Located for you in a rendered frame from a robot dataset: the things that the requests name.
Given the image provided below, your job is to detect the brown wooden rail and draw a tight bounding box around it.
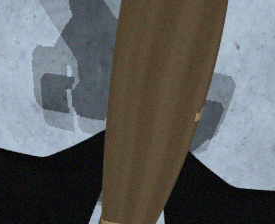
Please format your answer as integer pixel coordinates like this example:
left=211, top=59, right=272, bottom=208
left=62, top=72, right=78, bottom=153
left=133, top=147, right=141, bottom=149
left=101, top=0, right=229, bottom=224

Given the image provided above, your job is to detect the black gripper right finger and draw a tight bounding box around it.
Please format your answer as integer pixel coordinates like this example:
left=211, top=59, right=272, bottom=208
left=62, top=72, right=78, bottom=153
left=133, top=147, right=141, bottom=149
left=164, top=151, right=275, bottom=224

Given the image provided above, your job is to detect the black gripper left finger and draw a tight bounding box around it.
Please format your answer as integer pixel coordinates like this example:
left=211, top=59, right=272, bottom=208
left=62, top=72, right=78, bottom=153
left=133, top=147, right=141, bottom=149
left=0, top=129, right=105, bottom=224

